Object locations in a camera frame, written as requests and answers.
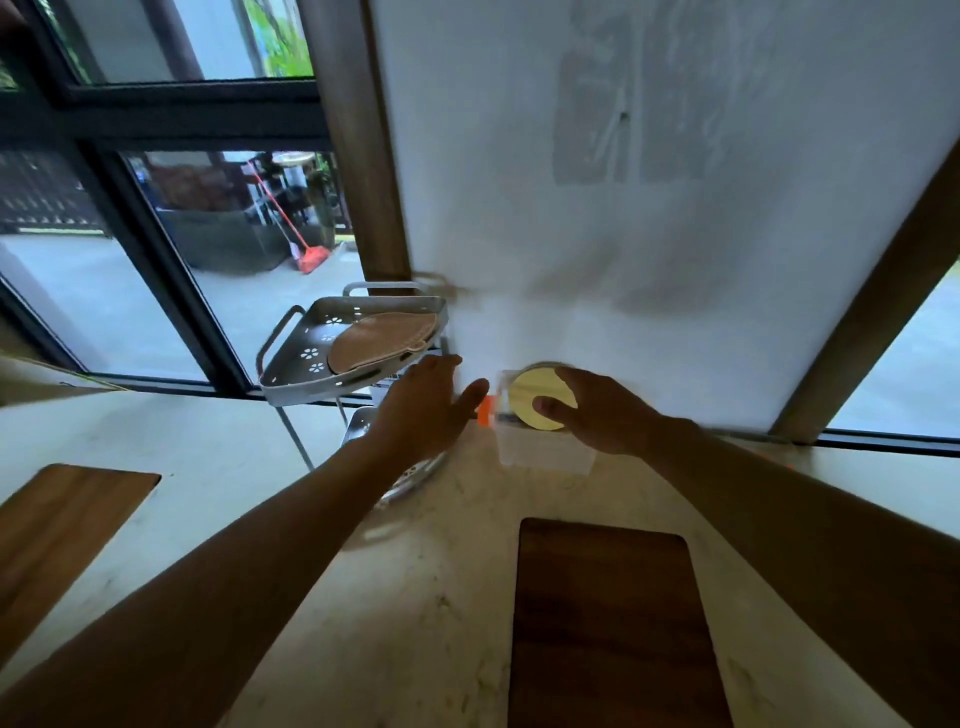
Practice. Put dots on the grey metal corner shelf rack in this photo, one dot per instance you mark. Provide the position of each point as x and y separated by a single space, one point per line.
300 367

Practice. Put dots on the black window frame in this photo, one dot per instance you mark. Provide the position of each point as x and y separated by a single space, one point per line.
142 120

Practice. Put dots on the person's right forearm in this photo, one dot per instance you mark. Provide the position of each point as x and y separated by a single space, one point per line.
817 540

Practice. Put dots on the brown wooden post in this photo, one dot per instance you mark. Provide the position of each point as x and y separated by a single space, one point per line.
877 300
360 142

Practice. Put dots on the person's left hand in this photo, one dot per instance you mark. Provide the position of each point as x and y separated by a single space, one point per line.
420 416

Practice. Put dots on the person's right hand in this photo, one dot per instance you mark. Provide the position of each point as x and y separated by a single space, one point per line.
611 420

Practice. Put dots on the person's right thumb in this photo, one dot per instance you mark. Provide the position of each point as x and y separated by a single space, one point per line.
553 409

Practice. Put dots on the light wooden cutting board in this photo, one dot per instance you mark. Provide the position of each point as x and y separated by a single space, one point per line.
52 547

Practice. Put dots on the clear jar with yellow lid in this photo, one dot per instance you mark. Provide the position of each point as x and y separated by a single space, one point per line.
534 390

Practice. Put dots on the person's left thumb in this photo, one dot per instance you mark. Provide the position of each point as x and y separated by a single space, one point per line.
469 401

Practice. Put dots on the dark wooden cutting board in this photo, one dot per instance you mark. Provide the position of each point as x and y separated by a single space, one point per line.
615 630

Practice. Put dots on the person's left forearm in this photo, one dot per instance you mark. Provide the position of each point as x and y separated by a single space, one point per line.
225 585

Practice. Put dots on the red broom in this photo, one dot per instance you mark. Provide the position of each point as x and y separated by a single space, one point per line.
304 251

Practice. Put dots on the small orange object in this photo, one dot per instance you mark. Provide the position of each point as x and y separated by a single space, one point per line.
486 411

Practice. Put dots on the dark outdoor planter box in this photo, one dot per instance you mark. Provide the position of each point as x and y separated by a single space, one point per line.
225 236

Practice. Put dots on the brown folded cloth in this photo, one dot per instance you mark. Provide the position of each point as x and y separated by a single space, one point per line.
381 341

